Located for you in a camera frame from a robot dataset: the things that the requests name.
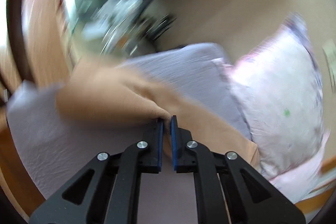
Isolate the tan long-sleeve shirt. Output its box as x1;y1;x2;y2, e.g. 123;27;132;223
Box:
55;60;260;170

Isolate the right pink floral pillow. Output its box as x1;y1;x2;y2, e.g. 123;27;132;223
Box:
214;14;329;203

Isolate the lilac bed sheet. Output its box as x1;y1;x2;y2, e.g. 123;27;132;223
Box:
7;43;259;223

